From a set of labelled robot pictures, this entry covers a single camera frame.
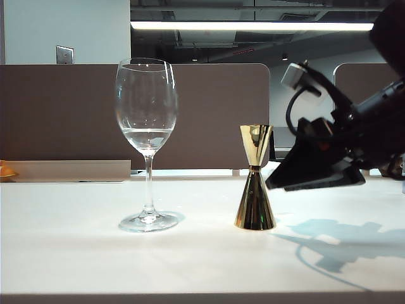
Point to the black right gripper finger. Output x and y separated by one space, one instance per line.
341 179
300 168

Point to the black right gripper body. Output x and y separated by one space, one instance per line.
364 139

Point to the gold double-cone jigger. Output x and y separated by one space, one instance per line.
254 209

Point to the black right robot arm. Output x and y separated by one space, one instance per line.
392 38

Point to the clear wine glass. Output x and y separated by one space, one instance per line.
145 95

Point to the white background desk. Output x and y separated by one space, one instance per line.
281 152

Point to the grey background desk screen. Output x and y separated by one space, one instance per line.
280 137

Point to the grey monitor right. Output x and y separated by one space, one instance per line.
364 79

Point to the grey monitor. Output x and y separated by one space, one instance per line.
63 111
364 79

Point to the black ceiling spot lamp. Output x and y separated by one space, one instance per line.
284 57

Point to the long ceiling light strip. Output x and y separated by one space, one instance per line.
253 26

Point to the grey monitor left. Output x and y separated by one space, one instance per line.
63 111

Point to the orange object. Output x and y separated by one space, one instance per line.
6 172

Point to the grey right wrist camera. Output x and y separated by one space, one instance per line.
297 77

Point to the metal wall switch plate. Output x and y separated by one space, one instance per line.
64 54

